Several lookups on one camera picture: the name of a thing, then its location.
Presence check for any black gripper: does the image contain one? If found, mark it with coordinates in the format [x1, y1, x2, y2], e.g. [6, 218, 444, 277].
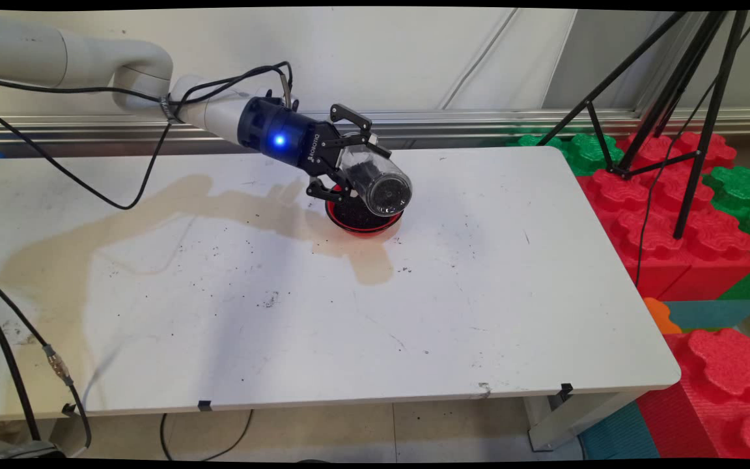
[237, 98, 393, 203]

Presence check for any clear plastic jar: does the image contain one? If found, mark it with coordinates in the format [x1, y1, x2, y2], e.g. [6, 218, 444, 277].
[338, 140, 413, 218]

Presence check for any black granules portion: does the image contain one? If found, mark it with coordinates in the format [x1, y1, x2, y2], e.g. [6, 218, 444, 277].
[348, 158, 410, 216]

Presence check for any black granules heap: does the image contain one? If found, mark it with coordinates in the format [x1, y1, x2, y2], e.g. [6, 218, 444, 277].
[331, 195, 400, 230]

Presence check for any red bowl cream outside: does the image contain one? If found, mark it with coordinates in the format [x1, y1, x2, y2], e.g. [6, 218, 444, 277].
[325, 186, 405, 236]

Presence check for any green foam block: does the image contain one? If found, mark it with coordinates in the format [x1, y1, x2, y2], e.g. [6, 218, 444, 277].
[508, 134, 624, 177]
[702, 166, 750, 300]

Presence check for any large red foam block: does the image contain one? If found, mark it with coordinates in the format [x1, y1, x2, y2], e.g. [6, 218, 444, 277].
[576, 166, 750, 300]

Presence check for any white table leg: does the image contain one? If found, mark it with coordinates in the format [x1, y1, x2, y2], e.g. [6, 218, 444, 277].
[523, 391, 636, 452]

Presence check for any orange foam block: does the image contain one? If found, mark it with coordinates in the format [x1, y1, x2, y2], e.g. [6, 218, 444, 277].
[643, 298, 682, 335]

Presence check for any black tripod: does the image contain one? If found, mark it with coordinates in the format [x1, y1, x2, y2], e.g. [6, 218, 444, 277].
[536, 10, 750, 240]

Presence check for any teal foam block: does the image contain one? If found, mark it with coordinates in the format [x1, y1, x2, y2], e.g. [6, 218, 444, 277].
[665, 300, 750, 331]
[577, 401, 662, 460]

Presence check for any grey floor device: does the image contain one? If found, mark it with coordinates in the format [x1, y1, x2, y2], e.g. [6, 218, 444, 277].
[0, 441, 66, 460]

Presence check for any aluminium wall rail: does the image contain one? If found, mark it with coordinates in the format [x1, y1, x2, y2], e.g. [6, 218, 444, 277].
[0, 107, 750, 145]

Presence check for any black strap on arm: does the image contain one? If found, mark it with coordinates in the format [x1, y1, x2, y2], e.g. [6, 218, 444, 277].
[159, 94, 184, 124]

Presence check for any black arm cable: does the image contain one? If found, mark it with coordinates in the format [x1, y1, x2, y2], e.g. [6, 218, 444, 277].
[0, 61, 294, 111]
[0, 98, 174, 210]

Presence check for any black floor cable loop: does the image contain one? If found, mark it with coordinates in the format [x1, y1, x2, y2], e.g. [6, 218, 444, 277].
[159, 409, 254, 462]

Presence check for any black cable metal connector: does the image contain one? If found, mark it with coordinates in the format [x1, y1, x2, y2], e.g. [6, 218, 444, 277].
[0, 268, 94, 451]

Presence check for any thick black cable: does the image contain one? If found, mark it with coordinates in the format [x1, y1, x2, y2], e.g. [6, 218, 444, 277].
[0, 290, 42, 444]

